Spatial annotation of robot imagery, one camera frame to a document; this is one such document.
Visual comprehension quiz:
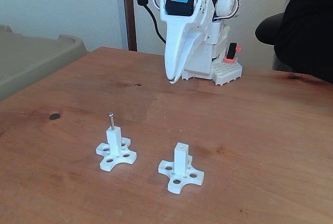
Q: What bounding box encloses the grey striped chair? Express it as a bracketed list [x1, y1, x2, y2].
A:
[272, 0, 308, 73]

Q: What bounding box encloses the orange and black table clamp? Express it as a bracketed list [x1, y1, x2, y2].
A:
[224, 42, 242, 64]

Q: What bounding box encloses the white arm servo wire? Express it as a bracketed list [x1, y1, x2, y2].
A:
[226, 0, 245, 19]

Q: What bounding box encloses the brown wooden post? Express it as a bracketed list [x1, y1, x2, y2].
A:
[121, 0, 138, 52]

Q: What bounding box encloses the black chair armrest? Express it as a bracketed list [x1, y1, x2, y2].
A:
[254, 12, 287, 45]

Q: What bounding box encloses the silver metal screw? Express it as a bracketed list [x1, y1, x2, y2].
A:
[108, 112, 117, 131]

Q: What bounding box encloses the white cross-base post stand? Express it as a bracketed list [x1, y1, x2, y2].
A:
[158, 142, 205, 194]
[95, 127, 138, 172]

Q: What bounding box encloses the person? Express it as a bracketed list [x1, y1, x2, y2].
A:
[273, 0, 333, 84]

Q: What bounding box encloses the olive grey plastic bin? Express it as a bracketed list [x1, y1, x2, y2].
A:
[0, 24, 89, 102]

